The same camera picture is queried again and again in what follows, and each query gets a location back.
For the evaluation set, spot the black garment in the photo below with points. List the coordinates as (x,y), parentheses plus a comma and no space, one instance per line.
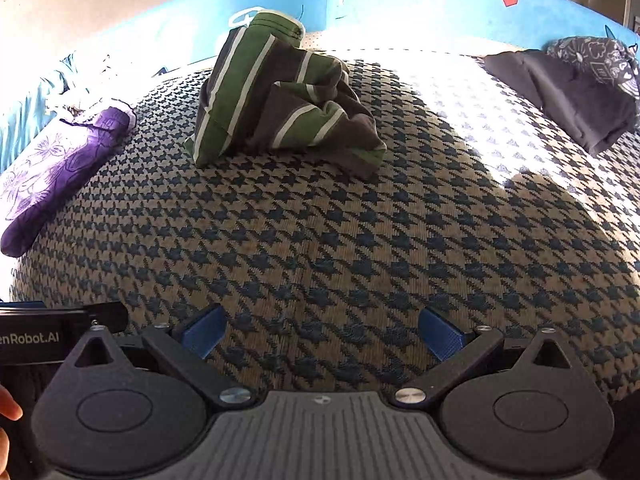
(565,95)

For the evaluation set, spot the purple floral garment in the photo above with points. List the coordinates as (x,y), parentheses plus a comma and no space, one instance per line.
(50,180)

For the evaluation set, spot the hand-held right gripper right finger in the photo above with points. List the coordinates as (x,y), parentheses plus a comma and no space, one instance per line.
(441,332)

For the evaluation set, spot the houndstooth blanket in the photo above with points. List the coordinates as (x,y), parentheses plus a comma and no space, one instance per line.
(325,240)

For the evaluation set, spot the blue cartoon print quilt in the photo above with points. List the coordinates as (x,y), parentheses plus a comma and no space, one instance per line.
(390,5)

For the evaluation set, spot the person's left hand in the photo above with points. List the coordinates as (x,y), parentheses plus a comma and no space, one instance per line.
(10,405)

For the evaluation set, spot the grey patterned garment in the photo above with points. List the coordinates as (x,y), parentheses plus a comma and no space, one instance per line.
(595,57)

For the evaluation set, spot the green striped shirt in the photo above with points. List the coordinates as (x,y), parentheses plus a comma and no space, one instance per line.
(235,85)

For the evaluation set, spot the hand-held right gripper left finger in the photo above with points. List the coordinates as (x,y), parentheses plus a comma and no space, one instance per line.
(202,332)

